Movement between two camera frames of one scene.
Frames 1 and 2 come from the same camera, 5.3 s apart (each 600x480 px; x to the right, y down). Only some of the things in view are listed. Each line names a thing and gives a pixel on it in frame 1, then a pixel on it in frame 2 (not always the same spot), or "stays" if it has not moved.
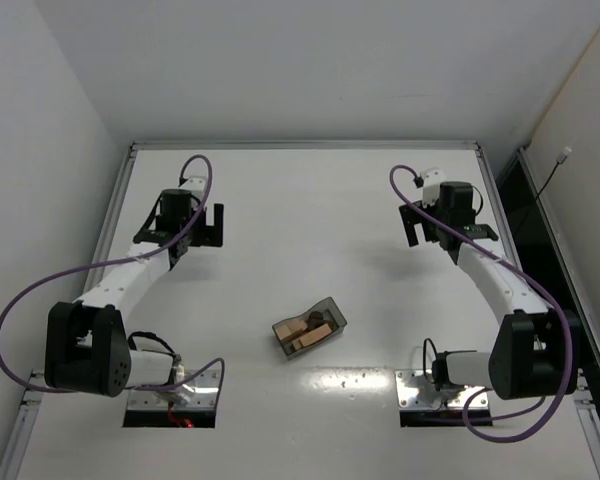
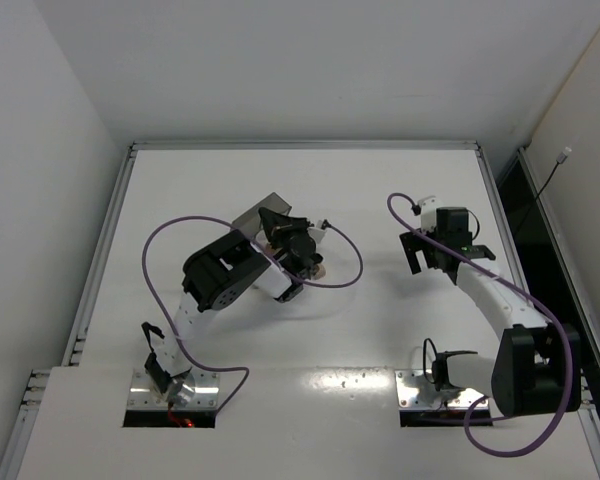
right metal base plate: [413, 391] stays
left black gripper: [208, 237] -> [284, 227]
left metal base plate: [203, 392] stays
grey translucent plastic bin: [321, 324] -> [250, 226]
